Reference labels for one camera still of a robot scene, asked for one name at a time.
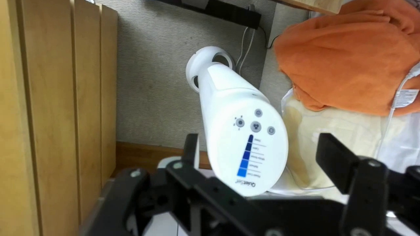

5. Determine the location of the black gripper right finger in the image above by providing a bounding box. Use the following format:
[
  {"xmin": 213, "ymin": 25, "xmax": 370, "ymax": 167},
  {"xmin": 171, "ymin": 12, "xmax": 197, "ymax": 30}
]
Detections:
[{"xmin": 315, "ymin": 132, "xmax": 420, "ymax": 236}]

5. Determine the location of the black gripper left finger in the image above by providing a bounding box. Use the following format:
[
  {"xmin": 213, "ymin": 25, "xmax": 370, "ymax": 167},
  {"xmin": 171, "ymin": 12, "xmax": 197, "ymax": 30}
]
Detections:
[{"xmin": 78, "ymin": 132, "xmax": 216, "ymax": 236}]

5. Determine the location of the white patterned bedding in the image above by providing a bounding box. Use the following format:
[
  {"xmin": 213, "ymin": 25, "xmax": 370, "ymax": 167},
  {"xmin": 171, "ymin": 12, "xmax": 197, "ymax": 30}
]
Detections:
[{"xmin": 374, "ymin": 112, "xmax": 420, "ymax": 176}]

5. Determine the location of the white fabric care tag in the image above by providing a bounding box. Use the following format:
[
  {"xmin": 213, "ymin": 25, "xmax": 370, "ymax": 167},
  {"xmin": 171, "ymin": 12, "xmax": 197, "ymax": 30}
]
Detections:
[{"xmin": 388, "ymin": 64, "xmax": 420, "ymax": 121}]

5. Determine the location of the light wooden cabinet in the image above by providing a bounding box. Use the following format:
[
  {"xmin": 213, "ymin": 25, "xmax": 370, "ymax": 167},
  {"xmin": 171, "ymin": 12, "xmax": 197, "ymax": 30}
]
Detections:
[{"xmin": 0, "ymin": 0, "xmax": 121, "ymax": 236}]

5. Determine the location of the orange cloth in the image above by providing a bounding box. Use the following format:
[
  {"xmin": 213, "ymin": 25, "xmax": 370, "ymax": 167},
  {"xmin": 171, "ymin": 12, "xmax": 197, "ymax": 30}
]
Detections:
[{"xmin": 273, "ymin": 0, "xmax": 420, "ymax": 118}]

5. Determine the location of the black power strip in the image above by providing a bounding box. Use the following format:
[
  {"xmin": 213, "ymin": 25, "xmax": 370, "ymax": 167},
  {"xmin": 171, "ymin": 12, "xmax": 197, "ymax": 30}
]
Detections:
[{"xmin": 159, "ymin": 0, "xmax": 263, "ymax": 30}]

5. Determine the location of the thin black cable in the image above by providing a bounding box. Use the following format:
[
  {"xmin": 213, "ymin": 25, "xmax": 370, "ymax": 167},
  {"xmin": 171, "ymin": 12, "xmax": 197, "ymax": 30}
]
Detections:
[{"xmin": 265, "ymin": 33, "xmax": 283, "ymax": 50}]

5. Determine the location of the white power cable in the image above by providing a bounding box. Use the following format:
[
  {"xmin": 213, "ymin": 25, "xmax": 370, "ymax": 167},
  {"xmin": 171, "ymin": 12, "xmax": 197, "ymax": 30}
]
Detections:
[{"xmin": 235, "ymin": 25, "xmax": 258, "ymax": 73}]

